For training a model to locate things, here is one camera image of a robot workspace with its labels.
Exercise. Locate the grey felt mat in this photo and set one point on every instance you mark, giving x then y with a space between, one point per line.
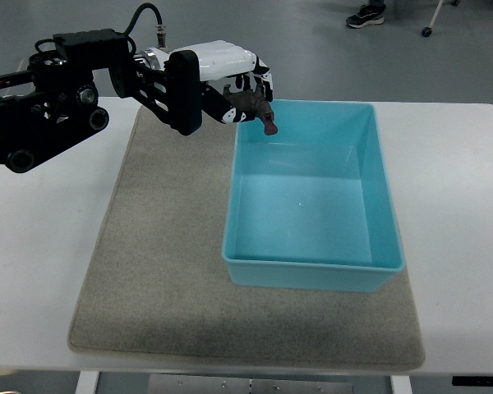
157 288

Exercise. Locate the black sneaker shoe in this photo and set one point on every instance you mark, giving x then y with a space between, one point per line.
367 15

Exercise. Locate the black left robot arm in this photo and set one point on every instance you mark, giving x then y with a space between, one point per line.
53 104

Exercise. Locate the brown toy hippo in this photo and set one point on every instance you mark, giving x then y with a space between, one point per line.
253 101

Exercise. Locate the metal table frame plate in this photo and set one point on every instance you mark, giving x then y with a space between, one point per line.
168 383

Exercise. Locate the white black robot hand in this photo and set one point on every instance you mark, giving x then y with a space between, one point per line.
221 63

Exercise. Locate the black table control panel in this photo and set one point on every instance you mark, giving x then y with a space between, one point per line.
472 381

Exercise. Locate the light blue plastic box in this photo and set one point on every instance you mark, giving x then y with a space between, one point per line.
310 207

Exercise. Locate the white cart leg with caster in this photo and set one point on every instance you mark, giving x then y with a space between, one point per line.
427 30

